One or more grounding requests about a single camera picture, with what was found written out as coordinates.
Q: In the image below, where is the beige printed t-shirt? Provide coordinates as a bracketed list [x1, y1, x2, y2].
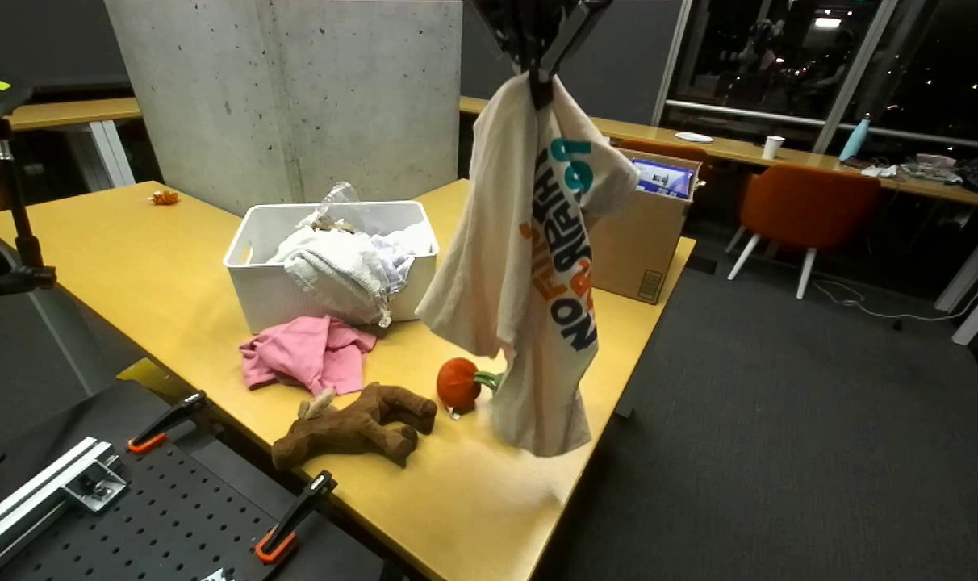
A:
[413, 72, 643, 457]

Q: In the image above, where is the clear bag of brown pieces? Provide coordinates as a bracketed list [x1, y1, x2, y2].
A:
[311, 179, 365, 237]

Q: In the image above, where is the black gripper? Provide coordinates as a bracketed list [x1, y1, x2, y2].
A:
[471, 0, 621, 111]

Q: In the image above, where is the orange black spring clamp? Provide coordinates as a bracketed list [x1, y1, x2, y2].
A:
[123, 386, 213, 457]
[248, 468, 341, 569]

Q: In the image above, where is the pink cloth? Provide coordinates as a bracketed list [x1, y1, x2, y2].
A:
[237, 314, 382, 401]

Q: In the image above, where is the aluminium rail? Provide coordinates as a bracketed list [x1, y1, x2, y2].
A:
[0, 434, 133, 581]

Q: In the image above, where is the orange chair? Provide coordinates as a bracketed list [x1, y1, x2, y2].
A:
[722, 161, 884, 302]

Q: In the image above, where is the white cup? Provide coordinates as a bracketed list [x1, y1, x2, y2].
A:
[758, 130, 792, 166]

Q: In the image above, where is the blue bottle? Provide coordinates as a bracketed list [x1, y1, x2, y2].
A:
[835, 111, 879, 168]

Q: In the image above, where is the blue carton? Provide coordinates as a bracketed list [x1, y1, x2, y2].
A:
[626, 154, 699, 207]

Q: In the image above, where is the white plastic basket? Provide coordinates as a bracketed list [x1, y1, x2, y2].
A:
[218, 198, 442, 338]

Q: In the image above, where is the brown moose plush toy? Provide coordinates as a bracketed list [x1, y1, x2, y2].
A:
[269, 378, 442, 476]

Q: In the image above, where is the long wooden desk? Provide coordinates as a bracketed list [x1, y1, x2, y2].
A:
[455, 93, 978, 214]

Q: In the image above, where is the orange ball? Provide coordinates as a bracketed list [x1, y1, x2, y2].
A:
[434, 356, 510, 418]

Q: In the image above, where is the black perforated board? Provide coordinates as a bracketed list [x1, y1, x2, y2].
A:
[0, 382, 406, 581]

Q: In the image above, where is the cardboard box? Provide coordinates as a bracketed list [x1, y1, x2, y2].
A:
[583, 144, 704, 308]

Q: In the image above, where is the black camera tripod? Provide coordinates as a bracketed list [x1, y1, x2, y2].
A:
[0, 74, 62, 300]

